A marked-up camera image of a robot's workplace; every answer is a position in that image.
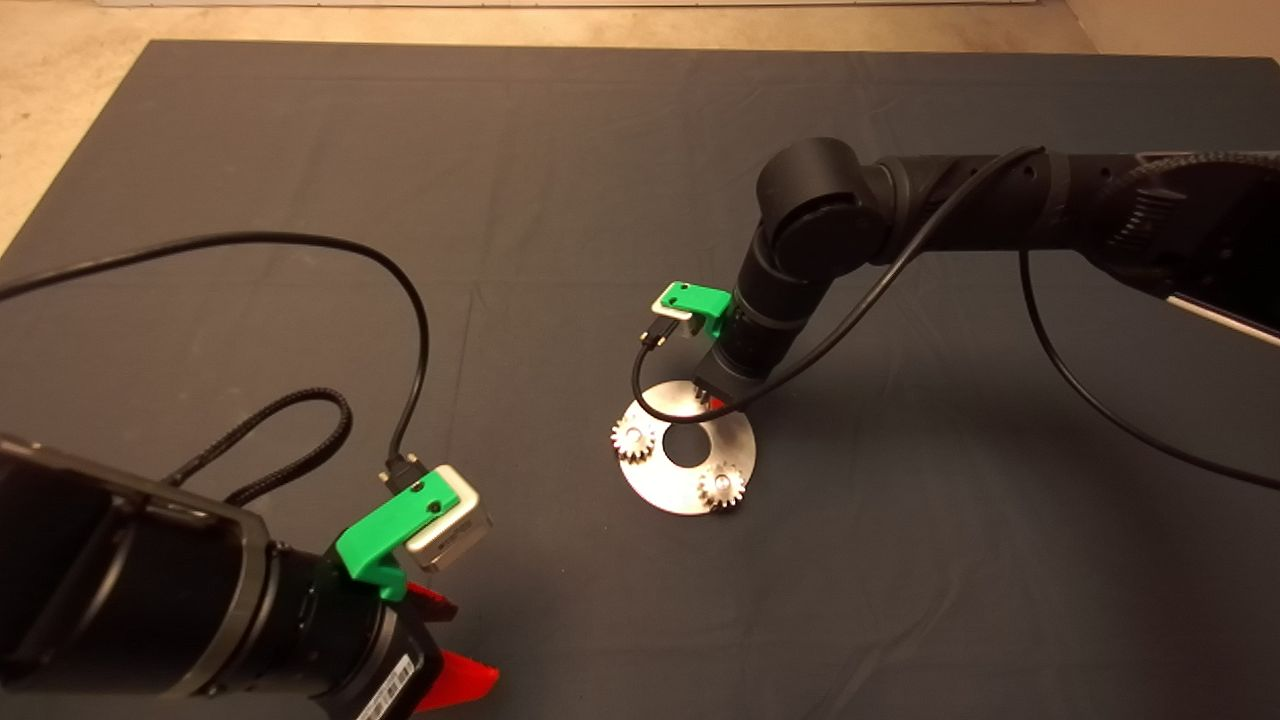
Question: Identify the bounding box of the smooth black left camera cable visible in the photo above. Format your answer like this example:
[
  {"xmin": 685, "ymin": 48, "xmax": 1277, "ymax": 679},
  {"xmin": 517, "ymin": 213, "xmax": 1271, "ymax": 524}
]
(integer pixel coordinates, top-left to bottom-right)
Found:
[{"xmin": 0, "ymin": 232, "xmax": 431, "ymax": 491}]

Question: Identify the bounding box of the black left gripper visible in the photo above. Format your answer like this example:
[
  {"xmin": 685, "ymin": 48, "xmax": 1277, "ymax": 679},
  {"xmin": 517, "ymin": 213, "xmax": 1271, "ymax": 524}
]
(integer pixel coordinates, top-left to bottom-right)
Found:
[{"xmin": 300, "ymin": 530, "xmax": 501, "ymax": 720}]

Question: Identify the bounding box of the thin black cable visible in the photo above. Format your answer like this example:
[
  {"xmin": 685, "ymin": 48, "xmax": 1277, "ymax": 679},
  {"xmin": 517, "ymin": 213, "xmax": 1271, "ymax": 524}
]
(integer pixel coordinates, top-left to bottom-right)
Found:
[{"xmin": 1020, "ymin": 250, "xmax": 1280, "ymax": 491}]

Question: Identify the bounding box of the round metal carrier plate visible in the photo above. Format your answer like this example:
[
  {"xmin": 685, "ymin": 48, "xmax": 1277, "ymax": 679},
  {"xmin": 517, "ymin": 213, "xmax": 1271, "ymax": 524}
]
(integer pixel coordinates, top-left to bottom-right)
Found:
[{"xmin": 615, "ymin": 380, "xmax": 758, "ymax": 516}]

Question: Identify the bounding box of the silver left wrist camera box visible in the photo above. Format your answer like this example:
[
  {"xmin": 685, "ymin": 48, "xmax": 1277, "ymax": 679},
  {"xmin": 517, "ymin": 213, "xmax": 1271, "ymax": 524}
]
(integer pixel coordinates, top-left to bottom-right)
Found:
[{"xmin": 405, "ymin": 465, "xmax": 494, "ymax": 573}]

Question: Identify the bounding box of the green right camera mount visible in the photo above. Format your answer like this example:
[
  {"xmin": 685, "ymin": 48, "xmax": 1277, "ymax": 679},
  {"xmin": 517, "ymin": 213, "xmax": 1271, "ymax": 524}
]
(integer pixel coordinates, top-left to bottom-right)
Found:
[{"xmin": 655, "ymin": 283, "xmax": 733, "ymax": 341}]

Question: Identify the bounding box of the green left camera mount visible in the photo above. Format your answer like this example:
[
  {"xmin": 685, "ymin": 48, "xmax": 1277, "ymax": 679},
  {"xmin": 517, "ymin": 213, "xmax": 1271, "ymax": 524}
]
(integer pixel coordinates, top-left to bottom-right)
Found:
[{"xmin": 335, "ymin": 470, "xmax": 463, "ymax": 601}]

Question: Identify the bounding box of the black braided cable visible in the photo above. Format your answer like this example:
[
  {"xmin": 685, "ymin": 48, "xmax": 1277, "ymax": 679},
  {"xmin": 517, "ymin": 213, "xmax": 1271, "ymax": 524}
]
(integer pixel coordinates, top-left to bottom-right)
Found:
[{"xmin": 165, "ymin": 388, "xmax": 353, "ymax": 506}]

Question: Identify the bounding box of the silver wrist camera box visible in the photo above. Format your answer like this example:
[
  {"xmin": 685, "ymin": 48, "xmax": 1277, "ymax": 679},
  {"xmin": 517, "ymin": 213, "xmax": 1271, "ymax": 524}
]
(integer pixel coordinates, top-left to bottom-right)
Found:
[
  {"xmin": 405, "ymin": 465, "xmax": 494, "ymax": 573},
  {"xmin": 650, "ymin": 290, "xmax": 701, "ymax": 339}
]

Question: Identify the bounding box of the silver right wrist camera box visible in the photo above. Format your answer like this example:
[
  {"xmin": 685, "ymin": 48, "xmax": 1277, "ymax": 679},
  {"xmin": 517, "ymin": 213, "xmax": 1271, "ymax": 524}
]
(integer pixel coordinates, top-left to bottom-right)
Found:
[{"xmin": 650, "ymin": 290, "xmax": 701, "ymax": 339}]

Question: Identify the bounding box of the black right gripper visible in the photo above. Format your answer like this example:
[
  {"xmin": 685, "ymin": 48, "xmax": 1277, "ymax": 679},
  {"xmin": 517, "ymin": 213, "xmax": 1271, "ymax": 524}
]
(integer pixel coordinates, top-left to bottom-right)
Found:
[{"xmin": 693, "ymin": 288, "xmax": 803, "ymax": 412}]

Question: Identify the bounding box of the dark grey table cloth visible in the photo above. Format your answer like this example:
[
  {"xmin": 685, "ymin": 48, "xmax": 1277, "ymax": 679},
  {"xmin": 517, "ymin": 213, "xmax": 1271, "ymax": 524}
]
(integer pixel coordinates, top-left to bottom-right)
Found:
[{"xmin": 0, "ymin": 42, "xmax": 1280, "ymax": 720}]

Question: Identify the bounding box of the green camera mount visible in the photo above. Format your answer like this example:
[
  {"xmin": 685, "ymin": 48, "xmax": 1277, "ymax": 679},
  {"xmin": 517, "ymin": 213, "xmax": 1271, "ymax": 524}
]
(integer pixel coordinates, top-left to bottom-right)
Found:
[
  {"xmin": 655, "ymin": 283, "xmax": 733, "ymax": 341},
  {"xmin": 335, "ymin": 470, "xmax": 463, "ymax": 601}
]

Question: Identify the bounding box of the smooth black right camera cable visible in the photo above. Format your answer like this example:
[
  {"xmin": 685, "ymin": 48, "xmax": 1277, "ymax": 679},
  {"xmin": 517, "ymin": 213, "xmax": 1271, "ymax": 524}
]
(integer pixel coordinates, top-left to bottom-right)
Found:
[{"xmin": 632, "ymin": 147, "xmax": 1046, "ymax": 426}]

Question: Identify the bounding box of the smooth black camera cable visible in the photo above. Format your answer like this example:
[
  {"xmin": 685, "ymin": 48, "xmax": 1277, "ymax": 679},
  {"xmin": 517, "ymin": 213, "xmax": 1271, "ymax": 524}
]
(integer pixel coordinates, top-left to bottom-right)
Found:
[
  {"xmin": 0, "ymin": 232, "xmax": 431, "ymax": 491},
  {"xmin": 632, "ymin": 147, "xmax": 1046, "ymax": 426}
]

